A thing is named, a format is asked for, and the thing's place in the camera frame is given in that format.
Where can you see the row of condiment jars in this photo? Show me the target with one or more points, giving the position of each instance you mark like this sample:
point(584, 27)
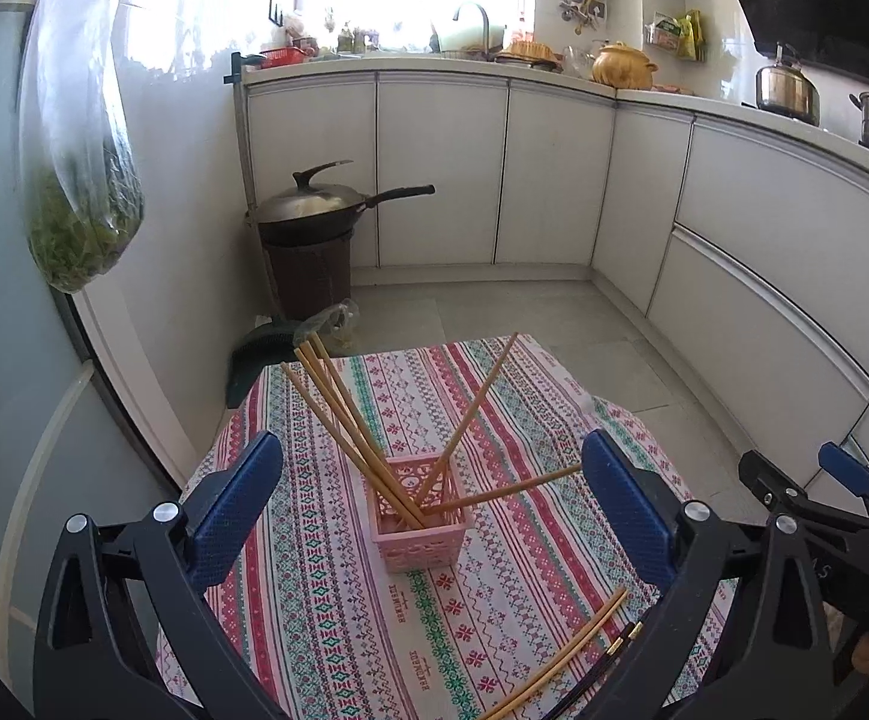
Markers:
point(352, 37)

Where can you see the curved sink faucet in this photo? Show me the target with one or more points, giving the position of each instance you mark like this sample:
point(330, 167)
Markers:
point(485, 19)

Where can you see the white kitchen cabinets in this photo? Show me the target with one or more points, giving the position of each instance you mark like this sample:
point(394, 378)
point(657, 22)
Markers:
point(554, 180)

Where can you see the black wok with lid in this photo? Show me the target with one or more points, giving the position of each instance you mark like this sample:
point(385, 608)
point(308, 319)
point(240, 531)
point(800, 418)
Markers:
point(307, 206)

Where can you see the red plastic basket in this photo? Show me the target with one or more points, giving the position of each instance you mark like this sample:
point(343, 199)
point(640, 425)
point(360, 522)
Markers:
point(284, 56)

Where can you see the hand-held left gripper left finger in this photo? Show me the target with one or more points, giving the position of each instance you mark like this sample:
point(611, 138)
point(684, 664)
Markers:
point(235, 517)

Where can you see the patterned striped tablecloth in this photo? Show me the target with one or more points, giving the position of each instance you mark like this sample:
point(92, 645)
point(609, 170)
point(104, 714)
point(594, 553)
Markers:
point(314, 615)

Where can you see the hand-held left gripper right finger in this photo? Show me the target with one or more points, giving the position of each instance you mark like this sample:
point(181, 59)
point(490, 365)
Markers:
point(629, 510)

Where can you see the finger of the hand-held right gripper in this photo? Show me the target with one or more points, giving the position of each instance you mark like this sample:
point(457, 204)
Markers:
point(775, 484)
point(843, 461)

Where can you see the brown woven tray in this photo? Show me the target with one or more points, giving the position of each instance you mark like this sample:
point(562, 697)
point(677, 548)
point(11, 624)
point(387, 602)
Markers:
point(528, 52)

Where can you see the white kitchen countertop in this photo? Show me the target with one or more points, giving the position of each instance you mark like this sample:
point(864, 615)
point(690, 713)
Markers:
point(719, 106)

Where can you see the clear plastic bag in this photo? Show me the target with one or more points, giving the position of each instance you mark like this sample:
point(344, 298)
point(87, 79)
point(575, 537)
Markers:
point(337, 319)

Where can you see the dark dustpan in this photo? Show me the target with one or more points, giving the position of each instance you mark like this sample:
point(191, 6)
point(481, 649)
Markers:
point(254, 367)

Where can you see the wall rack with packets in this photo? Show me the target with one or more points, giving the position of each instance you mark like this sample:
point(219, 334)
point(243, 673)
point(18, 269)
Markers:
point(670, 34)

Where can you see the bunch of bamboo chopsticks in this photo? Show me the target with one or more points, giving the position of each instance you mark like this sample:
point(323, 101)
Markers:
point(376, 465)

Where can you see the plain bamboo chopstick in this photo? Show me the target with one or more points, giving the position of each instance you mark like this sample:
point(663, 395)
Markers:
point(584, 628)
point(554, 662)

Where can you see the yellow clay pot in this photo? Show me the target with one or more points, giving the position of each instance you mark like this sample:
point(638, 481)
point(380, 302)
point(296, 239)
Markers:
point(621, 69)

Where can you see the brown woven bin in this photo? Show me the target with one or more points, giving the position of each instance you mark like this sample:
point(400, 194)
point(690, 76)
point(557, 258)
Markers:
point(307, 277)

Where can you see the pale dish basin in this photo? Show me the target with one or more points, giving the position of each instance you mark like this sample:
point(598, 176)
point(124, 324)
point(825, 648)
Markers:
point(464, 37)

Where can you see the plastic bag of greens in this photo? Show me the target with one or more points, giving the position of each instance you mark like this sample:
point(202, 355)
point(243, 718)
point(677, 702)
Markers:
point(82, 240)

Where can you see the steel kettle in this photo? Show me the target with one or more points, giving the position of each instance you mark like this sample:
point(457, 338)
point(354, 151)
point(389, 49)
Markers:
point(783, 94)

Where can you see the person's right hand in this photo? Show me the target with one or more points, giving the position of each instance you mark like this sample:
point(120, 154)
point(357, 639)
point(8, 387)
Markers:
point(867, 656)

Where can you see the pink perforated plastic basket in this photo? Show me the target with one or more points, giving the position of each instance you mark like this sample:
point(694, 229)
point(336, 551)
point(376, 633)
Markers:
point(423, 551)

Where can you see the black chopstick with gold band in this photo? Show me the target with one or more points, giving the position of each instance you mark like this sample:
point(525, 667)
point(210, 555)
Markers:
point(614, 646)
point(633, 631)

